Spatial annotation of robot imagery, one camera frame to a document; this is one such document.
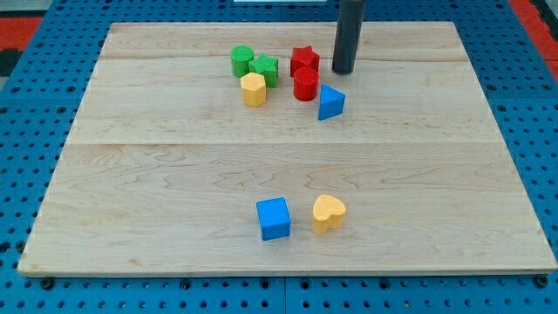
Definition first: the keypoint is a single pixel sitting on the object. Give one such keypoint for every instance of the red cylinder block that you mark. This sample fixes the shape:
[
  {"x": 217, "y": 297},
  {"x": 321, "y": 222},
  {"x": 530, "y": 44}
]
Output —
[{"x": 306, "y": 80}]

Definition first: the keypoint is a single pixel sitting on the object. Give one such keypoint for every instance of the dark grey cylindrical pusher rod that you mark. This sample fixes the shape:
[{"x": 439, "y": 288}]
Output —
[{"x": 349, "y": 23}]

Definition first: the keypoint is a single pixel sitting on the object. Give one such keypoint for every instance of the blue cube block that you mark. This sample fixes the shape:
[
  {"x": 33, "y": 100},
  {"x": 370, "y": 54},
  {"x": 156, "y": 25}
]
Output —
[{"x": 274, "y": 218}]

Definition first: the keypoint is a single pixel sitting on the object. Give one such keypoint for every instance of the green cylinder block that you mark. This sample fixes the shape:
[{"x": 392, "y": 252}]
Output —
[{"x": 240, "y": 56}]

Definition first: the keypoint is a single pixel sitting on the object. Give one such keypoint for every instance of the yellow heart block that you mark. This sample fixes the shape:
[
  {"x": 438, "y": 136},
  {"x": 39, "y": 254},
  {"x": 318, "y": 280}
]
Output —
[{"x": 328, "y": 212}]

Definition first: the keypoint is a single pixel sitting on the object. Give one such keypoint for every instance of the light wooden board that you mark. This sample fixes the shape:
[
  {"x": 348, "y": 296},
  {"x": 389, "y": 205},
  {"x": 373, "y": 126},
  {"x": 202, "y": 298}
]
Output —
[{"x": 164, "y": 163}]

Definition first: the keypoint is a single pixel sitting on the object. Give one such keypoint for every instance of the green star block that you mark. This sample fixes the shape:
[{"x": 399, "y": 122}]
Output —
[{"x": 267, "y": 66}]

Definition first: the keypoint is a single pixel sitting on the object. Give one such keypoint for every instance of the red star block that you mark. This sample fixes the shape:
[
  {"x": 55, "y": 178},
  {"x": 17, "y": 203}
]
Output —
[{"x": 303, "y": 57}]

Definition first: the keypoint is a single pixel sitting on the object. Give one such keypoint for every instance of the blue triangle block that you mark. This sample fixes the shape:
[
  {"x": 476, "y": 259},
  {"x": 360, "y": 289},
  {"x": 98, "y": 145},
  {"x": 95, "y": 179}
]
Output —
[{"x": 331, "y": 103}]

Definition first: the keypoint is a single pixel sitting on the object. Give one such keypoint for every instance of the yellow hexagon block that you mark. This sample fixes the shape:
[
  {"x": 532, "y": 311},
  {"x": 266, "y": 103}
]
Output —
[{"x": 254, "y": 89}]

